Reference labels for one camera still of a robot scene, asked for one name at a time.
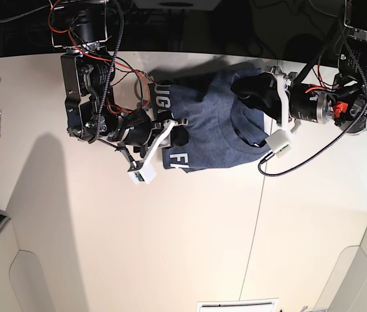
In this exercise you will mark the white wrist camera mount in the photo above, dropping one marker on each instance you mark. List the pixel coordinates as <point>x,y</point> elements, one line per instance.
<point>142,171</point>
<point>280,141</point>

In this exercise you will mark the white panel lower left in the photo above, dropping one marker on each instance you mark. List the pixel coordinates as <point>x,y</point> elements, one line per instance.
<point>23,286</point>

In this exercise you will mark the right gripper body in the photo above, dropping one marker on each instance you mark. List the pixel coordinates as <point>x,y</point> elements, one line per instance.
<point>140,137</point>

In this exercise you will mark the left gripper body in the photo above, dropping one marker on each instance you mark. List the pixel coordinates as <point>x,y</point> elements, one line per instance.
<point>310,103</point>

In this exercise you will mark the blue grey t-shirt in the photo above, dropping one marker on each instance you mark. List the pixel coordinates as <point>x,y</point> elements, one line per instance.
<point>223,132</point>

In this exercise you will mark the white framed tray bottom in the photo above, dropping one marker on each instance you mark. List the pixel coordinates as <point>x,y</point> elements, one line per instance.
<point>264,305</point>

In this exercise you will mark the white panel lower right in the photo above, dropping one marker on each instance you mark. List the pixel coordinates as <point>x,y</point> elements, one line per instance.
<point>346,288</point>

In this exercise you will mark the white panel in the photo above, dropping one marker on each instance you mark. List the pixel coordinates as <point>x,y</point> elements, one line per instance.
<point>23,286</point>
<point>346,288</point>

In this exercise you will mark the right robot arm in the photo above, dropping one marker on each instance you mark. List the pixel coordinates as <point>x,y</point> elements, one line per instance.
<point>91,33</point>

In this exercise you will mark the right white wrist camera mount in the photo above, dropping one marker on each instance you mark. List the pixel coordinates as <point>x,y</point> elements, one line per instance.
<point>142,171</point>

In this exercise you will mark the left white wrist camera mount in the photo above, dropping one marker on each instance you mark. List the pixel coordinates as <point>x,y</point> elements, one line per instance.
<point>280,141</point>

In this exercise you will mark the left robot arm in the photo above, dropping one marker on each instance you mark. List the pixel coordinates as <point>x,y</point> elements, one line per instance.
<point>344,101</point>

